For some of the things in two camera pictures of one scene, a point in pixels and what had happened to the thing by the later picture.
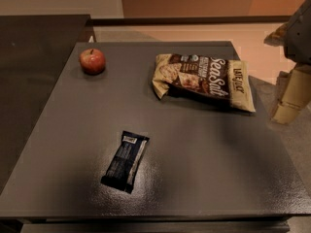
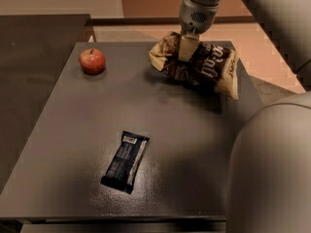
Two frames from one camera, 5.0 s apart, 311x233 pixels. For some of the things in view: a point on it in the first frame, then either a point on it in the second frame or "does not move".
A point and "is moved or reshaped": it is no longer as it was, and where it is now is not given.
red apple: (92, 61) does not move
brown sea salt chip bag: (224, 81) is moved or reshaped
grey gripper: (299, 38) -> (195, 19)
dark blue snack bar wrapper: (124, 167) does not move
